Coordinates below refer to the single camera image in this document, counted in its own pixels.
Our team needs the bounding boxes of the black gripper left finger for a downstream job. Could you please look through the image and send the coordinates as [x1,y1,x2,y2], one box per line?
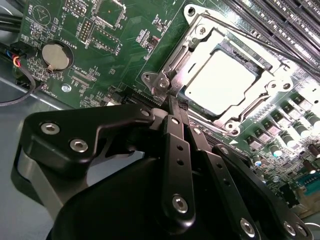
[10,95,198,229]

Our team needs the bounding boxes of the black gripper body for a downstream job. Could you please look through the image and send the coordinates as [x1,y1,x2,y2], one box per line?
[49,156,242,240]

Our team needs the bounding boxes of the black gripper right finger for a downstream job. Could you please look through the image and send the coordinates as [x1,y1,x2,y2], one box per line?
[178,99,315,240]

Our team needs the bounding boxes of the silver CPU plate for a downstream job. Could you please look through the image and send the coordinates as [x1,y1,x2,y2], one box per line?
[183,46,266,118]

